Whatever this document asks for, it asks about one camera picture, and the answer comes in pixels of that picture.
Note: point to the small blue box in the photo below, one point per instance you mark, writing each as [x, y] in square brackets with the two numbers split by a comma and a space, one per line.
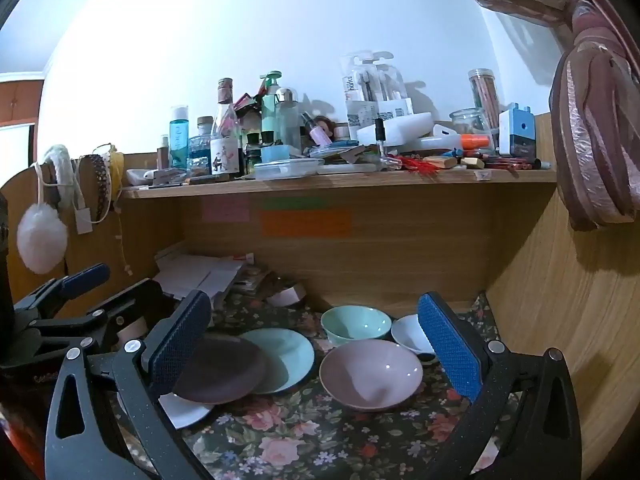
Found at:
[275, 154]

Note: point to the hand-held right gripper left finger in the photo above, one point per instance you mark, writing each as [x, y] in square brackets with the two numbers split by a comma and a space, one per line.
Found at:
[180, 340]

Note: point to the wooden cabinet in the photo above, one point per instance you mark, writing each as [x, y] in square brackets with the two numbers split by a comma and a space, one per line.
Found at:
[17, 100]

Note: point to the clear labelled glass bottle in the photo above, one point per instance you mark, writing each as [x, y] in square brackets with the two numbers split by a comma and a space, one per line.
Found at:
[225, 140]

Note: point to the white paper tag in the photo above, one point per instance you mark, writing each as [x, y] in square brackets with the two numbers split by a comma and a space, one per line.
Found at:
[84, 221]

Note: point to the pink bowl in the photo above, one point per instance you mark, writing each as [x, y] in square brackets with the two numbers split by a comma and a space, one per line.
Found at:
[370, 375]

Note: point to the white black-dotted bowl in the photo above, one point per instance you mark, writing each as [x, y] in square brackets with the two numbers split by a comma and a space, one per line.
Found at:
[407, 335]

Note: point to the brown plate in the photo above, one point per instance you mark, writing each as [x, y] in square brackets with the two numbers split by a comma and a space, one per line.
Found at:
[225, 370]

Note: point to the light green plate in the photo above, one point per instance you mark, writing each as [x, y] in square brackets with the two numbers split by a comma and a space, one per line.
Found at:
[290, 355]

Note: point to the clear flat plastic box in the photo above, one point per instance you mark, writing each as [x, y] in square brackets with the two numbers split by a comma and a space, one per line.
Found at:
[287, 169]

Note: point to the brown striped curtain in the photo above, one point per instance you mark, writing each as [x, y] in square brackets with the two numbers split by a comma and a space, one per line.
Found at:
[595, 135]

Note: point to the stack of white papers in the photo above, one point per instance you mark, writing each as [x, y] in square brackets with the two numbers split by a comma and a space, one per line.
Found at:
[200, 275]

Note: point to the green pump bottle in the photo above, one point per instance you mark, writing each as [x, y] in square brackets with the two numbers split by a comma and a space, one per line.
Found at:
[269, 110]

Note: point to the doll head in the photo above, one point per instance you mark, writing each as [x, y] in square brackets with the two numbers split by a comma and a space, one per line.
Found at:
[325, 127]

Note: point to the orange marker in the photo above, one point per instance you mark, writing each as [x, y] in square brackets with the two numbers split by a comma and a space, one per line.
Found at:
[472, 141]

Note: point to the person's left forearm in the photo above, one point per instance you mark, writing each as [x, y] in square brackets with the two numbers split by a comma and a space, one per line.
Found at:
[12, 445]

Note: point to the blue liquid bottle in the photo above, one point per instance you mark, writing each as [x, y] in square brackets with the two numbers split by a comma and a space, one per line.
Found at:
[178, 135]

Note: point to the white fluffy pompom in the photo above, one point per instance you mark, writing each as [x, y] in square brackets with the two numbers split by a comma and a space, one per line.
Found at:
[42, 240]

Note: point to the clear jar of pencils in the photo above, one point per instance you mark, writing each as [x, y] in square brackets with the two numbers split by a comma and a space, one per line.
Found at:
[484, 95]

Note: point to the glass jar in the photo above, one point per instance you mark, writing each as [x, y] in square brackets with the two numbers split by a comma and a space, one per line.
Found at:
[470, 125]

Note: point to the white rectangular box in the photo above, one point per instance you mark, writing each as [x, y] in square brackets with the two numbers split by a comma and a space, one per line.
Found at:
[400, 129]

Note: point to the floral tablecloth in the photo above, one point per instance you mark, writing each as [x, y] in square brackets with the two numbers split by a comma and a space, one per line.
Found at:
[310, 435]

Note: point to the clear bottle with silver cap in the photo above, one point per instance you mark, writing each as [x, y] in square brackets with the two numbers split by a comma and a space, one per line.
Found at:
[288, 120]

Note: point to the pile of printed cards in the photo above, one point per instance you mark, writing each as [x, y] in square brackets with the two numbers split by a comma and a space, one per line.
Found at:
[257, 282]

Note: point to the light green bowl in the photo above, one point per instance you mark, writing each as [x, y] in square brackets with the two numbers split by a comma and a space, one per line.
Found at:
[355, 322]

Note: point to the blue pencil sharpener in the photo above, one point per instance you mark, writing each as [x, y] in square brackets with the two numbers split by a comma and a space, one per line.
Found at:
[517, 130]

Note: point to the red tassel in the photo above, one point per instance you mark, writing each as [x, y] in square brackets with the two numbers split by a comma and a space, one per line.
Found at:
[422, 167]

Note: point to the wooden shelf board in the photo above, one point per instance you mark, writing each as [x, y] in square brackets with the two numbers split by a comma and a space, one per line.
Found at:
[350, 185]

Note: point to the yellow headband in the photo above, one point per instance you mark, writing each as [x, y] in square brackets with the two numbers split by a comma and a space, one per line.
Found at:
[117, 170]

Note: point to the green sticky note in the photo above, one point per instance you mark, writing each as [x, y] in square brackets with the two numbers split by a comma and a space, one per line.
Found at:
[295, 203]

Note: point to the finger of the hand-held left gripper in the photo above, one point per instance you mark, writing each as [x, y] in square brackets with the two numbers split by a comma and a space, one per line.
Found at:
[85, 277]
[130, 305]

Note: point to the white plate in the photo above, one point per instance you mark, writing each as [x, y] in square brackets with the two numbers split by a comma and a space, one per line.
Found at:
[185, 412]

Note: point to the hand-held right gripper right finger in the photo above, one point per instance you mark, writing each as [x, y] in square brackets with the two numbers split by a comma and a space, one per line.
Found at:
[450, 345]

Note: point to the clear brush package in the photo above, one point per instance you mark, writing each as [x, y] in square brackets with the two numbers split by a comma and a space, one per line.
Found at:
[375, 90]

